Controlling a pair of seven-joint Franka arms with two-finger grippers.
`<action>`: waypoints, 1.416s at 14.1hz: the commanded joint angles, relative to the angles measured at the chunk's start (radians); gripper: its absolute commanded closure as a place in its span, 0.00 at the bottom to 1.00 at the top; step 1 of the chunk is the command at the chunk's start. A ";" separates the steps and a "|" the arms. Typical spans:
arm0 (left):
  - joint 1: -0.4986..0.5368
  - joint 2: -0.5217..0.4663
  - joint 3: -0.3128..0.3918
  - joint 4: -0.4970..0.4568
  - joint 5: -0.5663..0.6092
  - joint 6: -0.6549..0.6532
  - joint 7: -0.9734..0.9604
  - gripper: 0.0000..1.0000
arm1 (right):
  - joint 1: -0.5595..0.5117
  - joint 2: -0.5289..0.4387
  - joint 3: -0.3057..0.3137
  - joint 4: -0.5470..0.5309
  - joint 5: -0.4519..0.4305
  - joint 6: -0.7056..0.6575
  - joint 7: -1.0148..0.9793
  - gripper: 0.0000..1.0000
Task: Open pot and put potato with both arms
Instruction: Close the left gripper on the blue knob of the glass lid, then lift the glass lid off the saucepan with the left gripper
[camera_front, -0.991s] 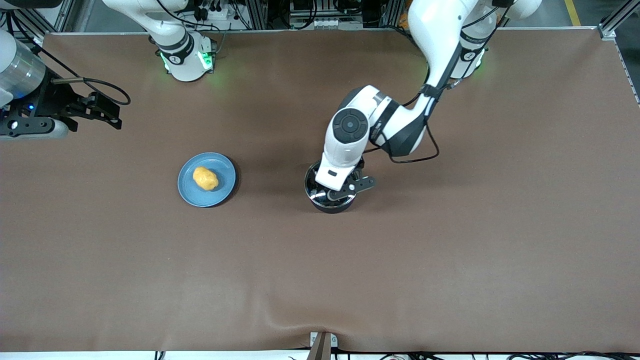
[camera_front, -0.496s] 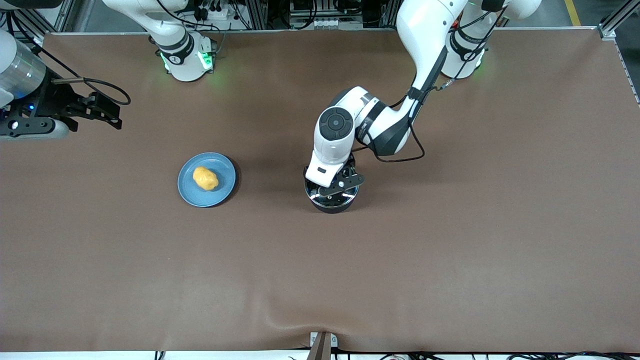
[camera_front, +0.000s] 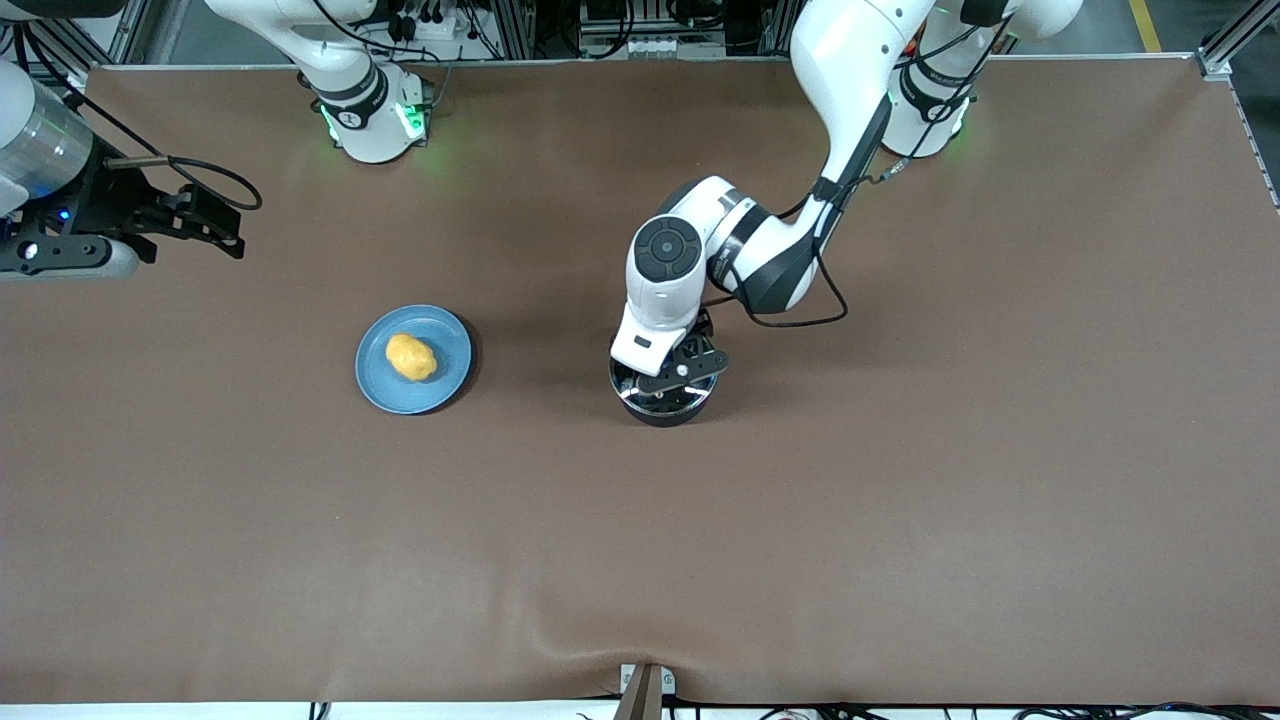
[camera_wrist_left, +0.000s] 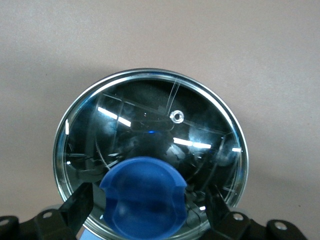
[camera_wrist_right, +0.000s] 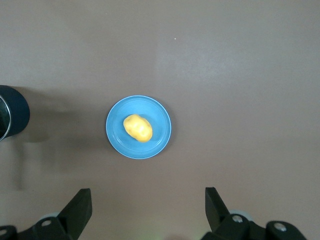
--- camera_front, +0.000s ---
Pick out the glass lid with blue knob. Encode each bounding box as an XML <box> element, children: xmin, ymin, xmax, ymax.
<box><xmin>611</xmin><ymin>352</ymin><xmax>720</xmax><ymax>414</ymax></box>

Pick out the yellow potato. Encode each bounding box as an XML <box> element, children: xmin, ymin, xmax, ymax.
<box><xmin>386</xmin><ymin>334</ymin><xmax>438</xmax><ymax>383</ymax></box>

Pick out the blue round plate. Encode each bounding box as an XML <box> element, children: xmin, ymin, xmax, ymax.
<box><xmin>355</xmin><ymin>304</ymin><xmax>474</xmax><ymax>416</ymax></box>

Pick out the brown table cover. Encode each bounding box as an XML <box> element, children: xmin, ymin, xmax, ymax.
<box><xmin>0</xmin><ymin>55</ymin><xmax>1280</xmax><ymax>706</ymax></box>

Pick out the white power strip with plugs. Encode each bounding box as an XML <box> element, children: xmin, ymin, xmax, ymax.
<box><xmin>385</xmin><ymin>0</ymin><xmax>501</xmax><ymax>43</ymax></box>

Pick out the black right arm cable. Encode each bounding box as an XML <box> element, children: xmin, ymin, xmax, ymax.
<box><xmin>15</xmin><ymin>30</ymin><xmax>264</xmax><ymax>213</ymax></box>

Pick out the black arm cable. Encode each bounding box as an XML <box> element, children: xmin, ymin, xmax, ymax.
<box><xmin>15</xmin><ymin>30</ymin><xmax>264</xmax><ymax>213</ymax></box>
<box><xmin>712</xmin><ymin>10</ymin><xmax>1011</xmax><ymax>330</ymax></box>

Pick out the dark pot with blue handle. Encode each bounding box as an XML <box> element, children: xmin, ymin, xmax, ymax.
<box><xmin>609</xmin><ymin>352</ymin><xmax>721</xmax><ymax>429</ymax></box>

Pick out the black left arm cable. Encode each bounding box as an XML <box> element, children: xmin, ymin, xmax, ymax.
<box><xmin>712</xmin><ymin>10</ymin><xmax>1011</xmax><ymax>330</ymax></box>

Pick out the aluminium frame profile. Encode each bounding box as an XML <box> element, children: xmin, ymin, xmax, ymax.
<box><xmin>1198</xmin><ymin>0</ymin><xmax>1280</xmax><ymax>79</ymax></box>
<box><xmin>0</xmin><ymin>0</ymin><xmax>166</xmax><ymax>69</ymax></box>

